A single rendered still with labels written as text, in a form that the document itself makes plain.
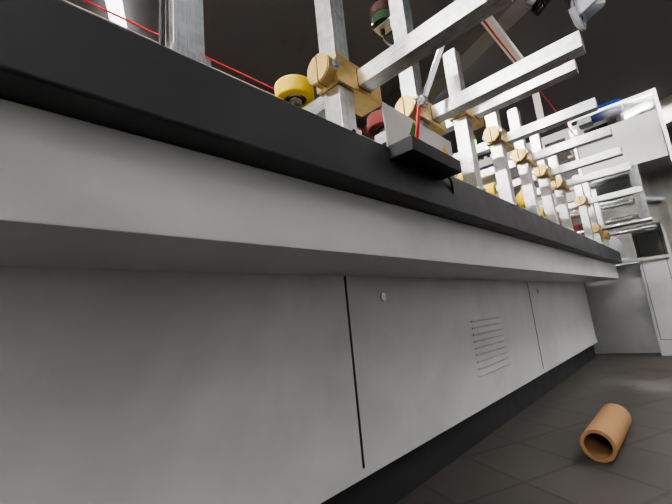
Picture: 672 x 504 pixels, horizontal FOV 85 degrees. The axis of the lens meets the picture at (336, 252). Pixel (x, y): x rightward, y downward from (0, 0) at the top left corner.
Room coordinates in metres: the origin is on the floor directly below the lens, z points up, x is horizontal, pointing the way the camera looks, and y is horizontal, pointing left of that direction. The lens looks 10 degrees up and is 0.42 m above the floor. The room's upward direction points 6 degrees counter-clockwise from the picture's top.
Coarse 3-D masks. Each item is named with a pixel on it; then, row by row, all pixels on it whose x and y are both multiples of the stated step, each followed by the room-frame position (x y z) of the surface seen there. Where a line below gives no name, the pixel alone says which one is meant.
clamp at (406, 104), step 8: (408, 96) 0.69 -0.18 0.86; (416, 96) 0.70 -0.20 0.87; (400, 104) 0.71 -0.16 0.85; (408, 104) 0.69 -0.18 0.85; (408, 112) 0.69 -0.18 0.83; (416, 112) 0.70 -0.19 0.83; (424, 112) 0.71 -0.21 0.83; (424, 120) 0.72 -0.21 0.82; (432, 120) 0.73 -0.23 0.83; (432, 128) 0.76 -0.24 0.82; (440, 128) 0.76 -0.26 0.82
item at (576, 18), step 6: (576, 0) 0.74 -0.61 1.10; (582, 0) 0.72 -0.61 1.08; (588, 0) 0.72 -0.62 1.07; (594, 0) 0.71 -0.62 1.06; (576, 6) 0.73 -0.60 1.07; (582, 6) 0.73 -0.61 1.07; (588, 6) 0.72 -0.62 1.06; (570, 12) 0.74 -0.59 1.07; (576, 12) 0.73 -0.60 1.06; (582, 12) 0.73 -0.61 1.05; (576, 18) 0.74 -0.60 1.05; (576, 24) 0.75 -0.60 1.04; (582, 24) 0.74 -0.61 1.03
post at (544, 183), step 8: (536, 136) 1.44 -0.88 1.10; (536, 144) 1.45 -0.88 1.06; (544, 160) 1.44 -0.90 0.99; (544, 184) 1.45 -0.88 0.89; (544, 192) 1.45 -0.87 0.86; (552, 192) 1.46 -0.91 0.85; (544, 200) 1.45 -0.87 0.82; (552, 200) 1.44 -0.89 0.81; (544, 208) 1.46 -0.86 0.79; (552, 208) 1.44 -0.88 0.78; (552, 216) 1.44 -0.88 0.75
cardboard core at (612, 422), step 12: (612, 408) 1.21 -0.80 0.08; (624, 408) 1.24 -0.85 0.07; (600, 420) 1.11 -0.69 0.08; (612, 420) 1.12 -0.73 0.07; (624, 420) 1.17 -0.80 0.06; (588, 432) 1.05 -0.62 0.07; (600, 432) 1.04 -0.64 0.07; (612, 432) 1.05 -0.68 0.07; (624, 432) 1.12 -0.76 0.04; (588, 444) 1.09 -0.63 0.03; (600, 444) 1.13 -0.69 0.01; (612, 444) 1.02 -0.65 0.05; (600, 456) 1.06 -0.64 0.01; (612, 456) 1.03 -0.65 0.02
